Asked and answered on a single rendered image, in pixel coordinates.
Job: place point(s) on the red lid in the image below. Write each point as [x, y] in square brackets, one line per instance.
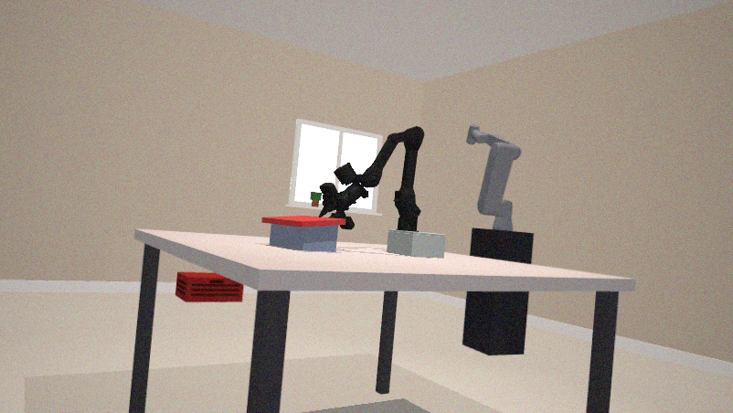
[304, 221]

